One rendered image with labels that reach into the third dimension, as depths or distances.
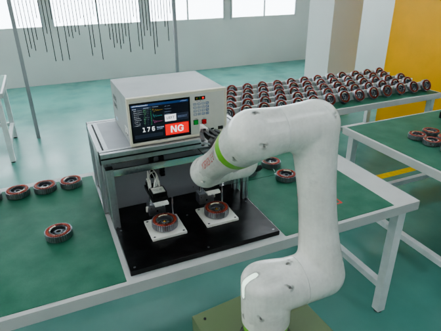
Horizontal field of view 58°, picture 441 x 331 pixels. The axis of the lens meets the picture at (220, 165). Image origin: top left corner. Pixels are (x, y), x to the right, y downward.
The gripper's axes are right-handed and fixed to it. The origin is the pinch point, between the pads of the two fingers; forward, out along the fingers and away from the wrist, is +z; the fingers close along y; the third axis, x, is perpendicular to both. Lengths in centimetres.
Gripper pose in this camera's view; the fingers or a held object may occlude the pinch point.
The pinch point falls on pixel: (204, 129)
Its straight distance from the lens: 164.9
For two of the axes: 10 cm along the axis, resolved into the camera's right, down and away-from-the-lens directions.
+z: -4.0, -3.9, 8.3
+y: 9.1, -1.8, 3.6
